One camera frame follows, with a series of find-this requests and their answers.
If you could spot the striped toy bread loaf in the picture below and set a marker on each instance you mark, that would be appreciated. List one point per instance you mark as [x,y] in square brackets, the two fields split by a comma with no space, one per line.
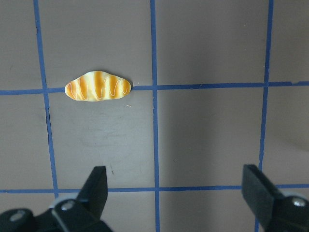
[97,86]

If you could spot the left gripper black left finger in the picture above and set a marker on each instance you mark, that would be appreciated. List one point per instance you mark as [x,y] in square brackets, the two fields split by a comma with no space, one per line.
[80,214]

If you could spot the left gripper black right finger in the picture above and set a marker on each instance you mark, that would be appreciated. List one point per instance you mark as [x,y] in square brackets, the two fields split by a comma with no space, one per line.
[276,210]

